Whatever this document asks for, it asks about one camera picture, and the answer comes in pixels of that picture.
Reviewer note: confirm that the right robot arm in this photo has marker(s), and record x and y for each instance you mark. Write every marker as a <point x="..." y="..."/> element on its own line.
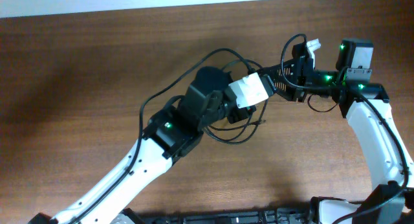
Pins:
<point x="367" y="110"/>

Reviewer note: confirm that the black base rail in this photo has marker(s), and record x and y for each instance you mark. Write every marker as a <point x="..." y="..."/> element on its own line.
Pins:
<point x="286" y="215"/>

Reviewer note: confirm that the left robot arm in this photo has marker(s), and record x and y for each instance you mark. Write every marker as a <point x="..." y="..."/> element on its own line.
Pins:
<point x="170" y="134"/>

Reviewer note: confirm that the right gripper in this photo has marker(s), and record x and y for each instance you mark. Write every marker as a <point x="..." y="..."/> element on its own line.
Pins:
<point x="299" y="78"/>

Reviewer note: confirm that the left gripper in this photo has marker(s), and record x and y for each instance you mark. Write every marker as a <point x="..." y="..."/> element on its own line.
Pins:
<point x="241" y="113"/>

